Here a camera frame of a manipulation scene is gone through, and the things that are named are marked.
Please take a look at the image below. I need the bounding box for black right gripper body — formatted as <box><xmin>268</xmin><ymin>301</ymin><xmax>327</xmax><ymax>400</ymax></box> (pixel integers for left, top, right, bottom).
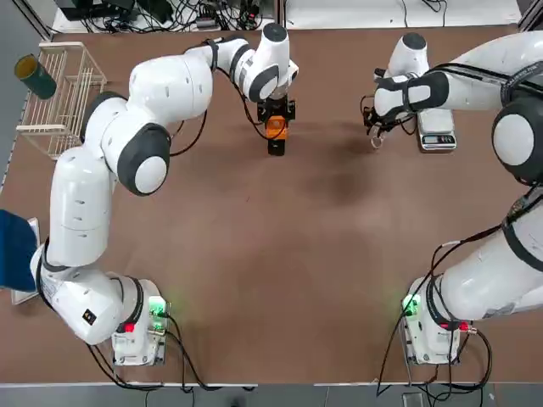
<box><xmin>361</xmin><ymin>95</ymin><xmax>389</xmax><ymax>131</ymax></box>

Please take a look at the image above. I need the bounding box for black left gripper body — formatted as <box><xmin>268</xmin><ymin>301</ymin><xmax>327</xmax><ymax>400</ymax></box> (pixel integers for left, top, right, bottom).
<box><xmin>266</xmin><ymin>96</ymin><xmax>289</xmax><ymax>118</ymax></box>

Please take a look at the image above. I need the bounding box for white electronic scale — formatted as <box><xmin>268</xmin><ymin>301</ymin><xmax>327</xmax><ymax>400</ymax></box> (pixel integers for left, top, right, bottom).
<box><xmin>417</xmin><ymin>108</ymin><xmax>458</xmax><ymax>152</ymax></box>

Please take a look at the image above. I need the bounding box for dark teal cylinder cup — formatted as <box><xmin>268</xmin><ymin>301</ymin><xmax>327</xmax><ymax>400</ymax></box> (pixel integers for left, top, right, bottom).
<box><xmin>14</xmin><ymin>53</ymin><xmax>58</xmax><ymax>100</ymax></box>

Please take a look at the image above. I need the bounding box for blue cloth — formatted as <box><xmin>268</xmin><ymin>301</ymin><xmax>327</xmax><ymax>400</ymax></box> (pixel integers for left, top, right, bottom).
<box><xmin>0</xmin><ymin>209</ymin><xmax>39</xmax><ymax>292</ymax></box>

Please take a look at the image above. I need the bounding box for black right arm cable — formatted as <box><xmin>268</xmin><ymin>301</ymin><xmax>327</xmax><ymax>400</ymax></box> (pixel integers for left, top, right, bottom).
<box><xmin>360</xmin><ymin>62</ymin><xmax>543</xmax><ymax>332</ymax></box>

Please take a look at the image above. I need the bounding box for aluminium frame profile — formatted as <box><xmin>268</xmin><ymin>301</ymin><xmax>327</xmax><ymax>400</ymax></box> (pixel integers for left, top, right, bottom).
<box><xmin>519</xmin><ymin>6</ymin><xmax>543</xmax><ymax>33</ymax></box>

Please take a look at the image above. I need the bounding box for white wire basket rack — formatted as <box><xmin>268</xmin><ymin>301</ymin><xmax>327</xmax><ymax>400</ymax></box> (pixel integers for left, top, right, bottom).
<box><xmin>15</xmin><ymin>41</ymin><xmax>107</xmax><ymax>161</ymax></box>

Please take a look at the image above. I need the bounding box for black right base cable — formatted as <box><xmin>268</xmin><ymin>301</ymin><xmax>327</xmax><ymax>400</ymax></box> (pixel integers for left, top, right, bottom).
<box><xmin>375</xmin><ymin>296</ymin><xmax>493</xmax><ymax>398</ymax></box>

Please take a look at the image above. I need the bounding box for black base cable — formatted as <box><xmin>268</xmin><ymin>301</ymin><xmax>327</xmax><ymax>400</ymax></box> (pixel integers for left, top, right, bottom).
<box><xmin>375</xmin><ymin>296</ymin><xmax>493</xmax><ymax>398</ymax></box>
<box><xmin>84</xmin><ymin>311</ymin><xmax>260</xmax><ymax>391</ymax></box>

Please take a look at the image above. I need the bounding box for black left base cable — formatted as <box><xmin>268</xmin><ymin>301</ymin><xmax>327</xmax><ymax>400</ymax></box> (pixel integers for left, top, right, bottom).
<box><xmin>84</xmin><ymin>311</ymin><xmax>260</xmax><ymax>391</ymax></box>

